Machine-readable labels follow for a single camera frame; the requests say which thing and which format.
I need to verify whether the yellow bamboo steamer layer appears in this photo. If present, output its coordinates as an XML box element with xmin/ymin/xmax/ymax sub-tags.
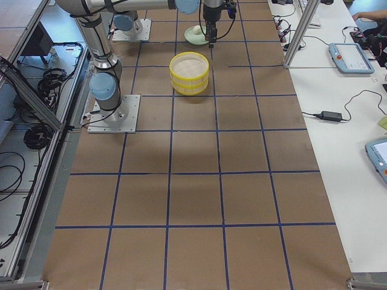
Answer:
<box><xmin>171</xmin><ymin>80</ymin><xmax>208</xmax><ymax>95</ymax></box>
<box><xmin>169</xmin><ymin>51</ymin><xmax>209</xmax><ymax>85</ymax></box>

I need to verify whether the yellow bamboo steamer top layer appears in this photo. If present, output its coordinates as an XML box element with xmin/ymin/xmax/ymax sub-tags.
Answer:
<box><xmin>169</xmin><ymin>51</ymin><xmax>209</xmax><ymax>85</ymax></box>

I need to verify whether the yellow bamboo steamer bottom layer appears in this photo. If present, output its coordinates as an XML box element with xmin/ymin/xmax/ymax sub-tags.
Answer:
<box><xmin>171</xmin><ymin>80</ymin><xmax>208</xmax><ymax>95</ymax></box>

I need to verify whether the aluminium diagonal frame bar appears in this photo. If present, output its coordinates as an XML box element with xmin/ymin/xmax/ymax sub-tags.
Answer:
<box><xmin>1</xmin><ymin>56</ymin><xmax>63</xmax><ymax>131</ymax></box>

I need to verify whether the white steamed bun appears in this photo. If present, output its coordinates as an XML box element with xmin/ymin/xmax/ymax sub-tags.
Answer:
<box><xmin>192</xmin><ymin>25</ymin><xmax>202</xmax><ymax>35</ymax></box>

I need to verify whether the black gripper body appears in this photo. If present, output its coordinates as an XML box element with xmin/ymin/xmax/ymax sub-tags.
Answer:
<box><xmin>203</xmin><ymin>0</ymin><xmax>236</xmax><ymax>30</ymax></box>

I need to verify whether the teach pendant lower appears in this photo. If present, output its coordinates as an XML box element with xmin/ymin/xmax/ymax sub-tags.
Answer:
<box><xmin>365</xmin><ymin>138</ymin><xmax>387</xmax><ymax>182</ymax></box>

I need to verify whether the person forearm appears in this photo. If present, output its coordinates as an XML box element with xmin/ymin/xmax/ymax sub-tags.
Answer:
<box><xmin>352</xmin><ymin>10</ymin><xmax>387</xmax><ymax>21</ymax></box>

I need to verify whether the teach pendant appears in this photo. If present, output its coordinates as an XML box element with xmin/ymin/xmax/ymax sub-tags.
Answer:
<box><xmin>328</xmin><ymin>43</ymin><xmax>374</xmax><ymax>74</ymax></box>
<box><xmin>365</xmin><ymin>138</ymin><xmax>387</xmax><ymax>182</ymax></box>

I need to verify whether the black cable coil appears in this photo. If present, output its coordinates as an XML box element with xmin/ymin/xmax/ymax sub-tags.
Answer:
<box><xmin>23</xmin><ymin>124</ymin><xmax>54</xmax><ymax>150</ymax></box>

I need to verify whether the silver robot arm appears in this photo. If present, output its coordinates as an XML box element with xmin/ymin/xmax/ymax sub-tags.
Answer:
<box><xmin>113</xmin><ymin>1</ymin><xmax>237</xmax><ymax>48</ymax></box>
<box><xmin>57</xmin><ymin>1</ymin><xmax>200</xmax><ymax>126</ymax></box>

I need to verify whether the aluminium frame post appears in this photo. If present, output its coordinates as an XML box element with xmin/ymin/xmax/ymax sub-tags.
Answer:
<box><xmin>283</xmin><ymin>0</ymin><xmax>320</xmax><ymax>69</ymax></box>

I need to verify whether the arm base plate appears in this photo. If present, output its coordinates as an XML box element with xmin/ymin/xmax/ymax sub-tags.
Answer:
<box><xmin>112</xmin><ymin>18</ymin><xmax>152</xmax><ymax>42</ymax></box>
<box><xmin>87</xmin><ymin>95</ymin><xmax>140</xmax><ymax>134</ymax></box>

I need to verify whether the light green bowl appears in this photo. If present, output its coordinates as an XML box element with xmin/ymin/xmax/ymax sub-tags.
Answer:
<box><xmin>184</xmin><ymin>25</ymin><xmax>209</xmax><ymax>46</ymax></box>

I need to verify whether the teach pendant upper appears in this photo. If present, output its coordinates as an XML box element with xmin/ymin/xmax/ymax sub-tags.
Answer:
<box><xmin>328</xmin><ymin>43</ymin><xmax>374</xmax><ymax>74</ymax></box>

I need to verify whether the black power adapter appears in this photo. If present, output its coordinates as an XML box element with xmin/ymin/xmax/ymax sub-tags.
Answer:
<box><xmin>313</xmin><ymin>111</ymin><xmax>343</xmax><ymax>122</ymax></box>

